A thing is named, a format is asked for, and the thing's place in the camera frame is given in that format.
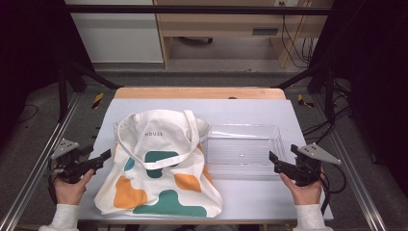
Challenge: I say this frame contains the right hand-held gripper black cable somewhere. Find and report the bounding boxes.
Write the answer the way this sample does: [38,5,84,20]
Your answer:
[319,163,348,217]

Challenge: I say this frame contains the black hanging cables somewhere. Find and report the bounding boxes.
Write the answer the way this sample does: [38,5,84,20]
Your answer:
[279,1,318,69]

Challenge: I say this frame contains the hand-held gripper black cable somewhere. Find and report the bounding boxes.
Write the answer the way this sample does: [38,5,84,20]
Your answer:
[319,163,348,217]
[46,160,60,205]

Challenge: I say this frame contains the black metal frame stand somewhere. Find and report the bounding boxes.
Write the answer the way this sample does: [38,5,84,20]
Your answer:
[57,60,124,123]
[274,62,339,123]

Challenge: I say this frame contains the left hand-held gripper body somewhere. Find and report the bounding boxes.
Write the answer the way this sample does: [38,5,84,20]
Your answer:
[49,138,99,185]

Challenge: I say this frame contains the wooden table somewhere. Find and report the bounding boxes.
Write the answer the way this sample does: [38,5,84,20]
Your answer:
[114,86,287,100]

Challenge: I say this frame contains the white patterned tote bag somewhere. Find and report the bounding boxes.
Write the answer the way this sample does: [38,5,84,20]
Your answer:
[93,109,224,218]

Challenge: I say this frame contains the thin black floor cable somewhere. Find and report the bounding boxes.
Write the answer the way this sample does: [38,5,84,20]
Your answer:
[16,103,40,123]

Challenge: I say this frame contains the pale blue table mat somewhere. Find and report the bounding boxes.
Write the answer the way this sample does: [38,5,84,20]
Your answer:
[77,98,335,223]

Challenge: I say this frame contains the dark curtain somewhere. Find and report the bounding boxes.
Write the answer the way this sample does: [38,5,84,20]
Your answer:
[0,0,95,148]
[307,0,408,196]

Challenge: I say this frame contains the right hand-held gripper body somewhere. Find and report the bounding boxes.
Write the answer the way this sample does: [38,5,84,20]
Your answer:
[287,142,343,188]

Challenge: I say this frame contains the white cabinet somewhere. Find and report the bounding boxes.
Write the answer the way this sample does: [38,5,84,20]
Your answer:
[65,0,166,64]

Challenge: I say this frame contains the yellow black floor tape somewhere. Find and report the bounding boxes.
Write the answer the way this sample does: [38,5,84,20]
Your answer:
[90,91,106,110]
[296,93,316,109]

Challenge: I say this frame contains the aluminium rail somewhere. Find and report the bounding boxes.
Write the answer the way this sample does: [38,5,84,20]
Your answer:
[312,92,390,231]
[0,92,82,231]

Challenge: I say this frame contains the black horizontal frame bar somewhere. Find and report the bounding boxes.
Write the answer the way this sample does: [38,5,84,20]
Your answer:
[65,4,333,16]

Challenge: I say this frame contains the clear plastic container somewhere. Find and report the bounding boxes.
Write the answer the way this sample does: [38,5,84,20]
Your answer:
[205,123,288,181]

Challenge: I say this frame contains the person's right hand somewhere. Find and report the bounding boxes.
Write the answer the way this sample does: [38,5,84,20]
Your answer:
[279,172,323,207]

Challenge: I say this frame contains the person's left hand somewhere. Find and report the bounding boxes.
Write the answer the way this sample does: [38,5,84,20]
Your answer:
[52,168,96,206]

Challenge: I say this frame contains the black floor cables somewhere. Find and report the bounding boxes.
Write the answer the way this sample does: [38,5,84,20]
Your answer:
[301,78,354,145]

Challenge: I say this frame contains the light wooden desk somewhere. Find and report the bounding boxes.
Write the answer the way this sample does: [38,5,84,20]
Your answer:
[153,0,335,69]

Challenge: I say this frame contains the left hand-held gripper black cable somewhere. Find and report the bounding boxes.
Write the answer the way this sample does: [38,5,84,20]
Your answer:
[46,160,60,205]

